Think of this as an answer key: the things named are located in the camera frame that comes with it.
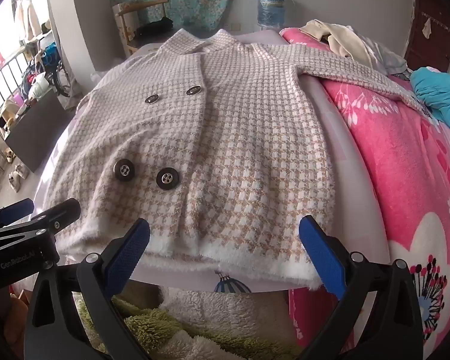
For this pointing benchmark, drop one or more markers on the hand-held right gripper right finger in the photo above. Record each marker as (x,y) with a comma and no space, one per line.
(322,258)

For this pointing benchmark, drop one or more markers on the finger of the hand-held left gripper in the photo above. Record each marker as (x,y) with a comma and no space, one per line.
(62,210)
(17,210)

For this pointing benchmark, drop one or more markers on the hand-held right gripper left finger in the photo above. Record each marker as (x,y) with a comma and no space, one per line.
(129,255)

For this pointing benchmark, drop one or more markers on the beige white checked coat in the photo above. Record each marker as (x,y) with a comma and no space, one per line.
(247,138)

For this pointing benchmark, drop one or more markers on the beige shoes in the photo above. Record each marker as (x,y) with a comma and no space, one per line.
(17,180)

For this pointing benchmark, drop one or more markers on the green fuzzy garment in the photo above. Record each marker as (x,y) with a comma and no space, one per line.
(153,322)

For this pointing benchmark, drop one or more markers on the grey board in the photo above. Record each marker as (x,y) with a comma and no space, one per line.
(37,131)

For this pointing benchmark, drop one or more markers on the white fleece cloth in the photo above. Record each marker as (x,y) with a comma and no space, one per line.
(228,311)

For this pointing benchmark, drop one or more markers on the pink floral blanket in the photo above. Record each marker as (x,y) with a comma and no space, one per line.
(397,176)

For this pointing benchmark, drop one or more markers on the bicycle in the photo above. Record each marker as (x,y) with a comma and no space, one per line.
(58,78)

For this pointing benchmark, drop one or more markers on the hanging beige garment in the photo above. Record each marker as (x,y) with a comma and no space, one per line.
(28,18)

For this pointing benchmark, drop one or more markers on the wooden chair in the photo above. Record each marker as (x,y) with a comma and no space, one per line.
(122,26)

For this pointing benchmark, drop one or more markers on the teal fuzzy cloth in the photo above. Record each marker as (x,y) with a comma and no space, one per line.
(442,93)

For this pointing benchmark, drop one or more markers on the black cloth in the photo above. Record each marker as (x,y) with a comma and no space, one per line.
(155,26)

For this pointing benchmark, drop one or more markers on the pale grey garment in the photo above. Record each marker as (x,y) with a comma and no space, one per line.
(386,58)

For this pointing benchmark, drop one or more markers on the cream garment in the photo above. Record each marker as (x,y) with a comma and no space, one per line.
(341,41)

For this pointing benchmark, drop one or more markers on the dark red door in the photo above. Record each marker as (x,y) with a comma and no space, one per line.
(435,52)

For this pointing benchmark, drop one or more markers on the beige hanging rag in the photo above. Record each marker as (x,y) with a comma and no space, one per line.
(427,28)

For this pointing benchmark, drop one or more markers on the blue water bottle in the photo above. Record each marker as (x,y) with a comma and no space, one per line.
(270,7)

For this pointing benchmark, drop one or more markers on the white wall socket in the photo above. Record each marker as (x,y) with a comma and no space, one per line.
(236,27)

